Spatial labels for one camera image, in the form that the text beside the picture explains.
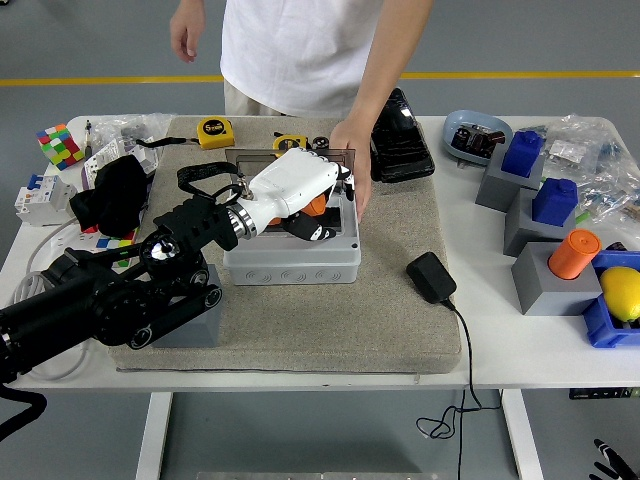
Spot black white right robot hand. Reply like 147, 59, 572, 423
588, 438, 640, 480

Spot person's right hand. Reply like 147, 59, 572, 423
169, 10, 207, 64

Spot person's left hand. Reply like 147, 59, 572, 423
328, 118, 375, 225

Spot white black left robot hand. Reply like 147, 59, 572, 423
240, 146, 359, 244

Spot orange cylinder battery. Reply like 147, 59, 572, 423
547, 228, 603, 281
303, 193, 330, 217

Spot smoky transparent box lid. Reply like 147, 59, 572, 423
223, 147, 359, 175

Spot grey electrical enclosure box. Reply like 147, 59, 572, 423
222, 189, 362, 287

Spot yellow tape measure silver face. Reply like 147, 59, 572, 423
272, 132, 309, 152

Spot black table control panel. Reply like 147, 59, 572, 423
568, 386, 640, 401

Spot yellow square tape measure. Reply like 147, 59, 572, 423
135, 117, 237, 151

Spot white table leg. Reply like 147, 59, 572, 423
135, 391, 174, 480
500, 389, 544, 480

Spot clear crumpled plastic bag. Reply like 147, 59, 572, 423
91, 113, 176, 151

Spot blue-grey bowl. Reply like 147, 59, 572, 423
443, 109, 515, 169

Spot person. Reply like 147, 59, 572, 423
219, 0, 407, 119

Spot dark electronic components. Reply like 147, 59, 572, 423
450, 123, 506, 161

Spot blue plastic bin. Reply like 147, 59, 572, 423
581, 249, 640, 349

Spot white purple printed packet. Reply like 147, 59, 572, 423
81, 138, 162, 192

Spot grey block holder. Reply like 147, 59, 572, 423
474, 144, 547, 214
502, 187, 582, 259
510, 241, 604, 317

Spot grey-brown mat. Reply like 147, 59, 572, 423
107, 116, 462, 375

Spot black power adapter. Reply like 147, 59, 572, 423
405, 251, 458, 304

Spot large multicolour puzzle cube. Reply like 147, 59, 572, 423
36, 123, 86, 172

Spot grey block with round hole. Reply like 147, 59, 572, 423
151, 263, 225, 349

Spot blue plastic block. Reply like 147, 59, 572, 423
531, 177, 579, 226
500, 130, 545, 179

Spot yellow lemon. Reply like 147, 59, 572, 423
599, 265, 640, 323

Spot black cloth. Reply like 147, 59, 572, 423
69, 154, 152, 237

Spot small multicolour puzzle cube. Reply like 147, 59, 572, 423
94, 228, 139, 261

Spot small white parts packet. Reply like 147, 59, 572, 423
547, 139, 584, 164

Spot white blue circuit breaker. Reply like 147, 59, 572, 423
14, 172, 78, 229

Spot clear bag of small parts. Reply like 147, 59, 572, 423
540, 113, 640, 224

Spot black adapter cord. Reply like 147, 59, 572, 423
415, 298, 503, 480

